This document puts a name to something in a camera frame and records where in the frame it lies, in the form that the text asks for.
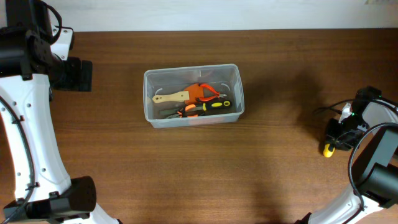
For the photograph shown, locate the orange scraper wooden handle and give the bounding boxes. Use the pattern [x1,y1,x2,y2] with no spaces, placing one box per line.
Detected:
[152,83,204,105]

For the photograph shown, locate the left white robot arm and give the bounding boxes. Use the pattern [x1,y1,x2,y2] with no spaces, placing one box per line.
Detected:
[1,0,116,224]

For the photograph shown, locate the red handled wire cutters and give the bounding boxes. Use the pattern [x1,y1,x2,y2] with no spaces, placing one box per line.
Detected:
[197,83,227,102]

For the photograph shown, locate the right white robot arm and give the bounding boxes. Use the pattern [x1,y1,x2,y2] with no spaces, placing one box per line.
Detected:
[299,86,397,224]

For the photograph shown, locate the yellow black screwdriver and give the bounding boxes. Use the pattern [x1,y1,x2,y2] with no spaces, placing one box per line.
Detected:
[323,143,335,158]

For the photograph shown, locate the orange black needle-nose pliers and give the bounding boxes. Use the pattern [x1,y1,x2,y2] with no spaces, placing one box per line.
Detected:
[160,104,205,119]

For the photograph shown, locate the clear plastic container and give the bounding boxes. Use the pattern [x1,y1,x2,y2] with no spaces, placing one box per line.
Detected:
[143,64,244,128]

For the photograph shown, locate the red screwdriver bit holder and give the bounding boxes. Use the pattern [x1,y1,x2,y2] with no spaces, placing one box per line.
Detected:
[188,117,224,126]

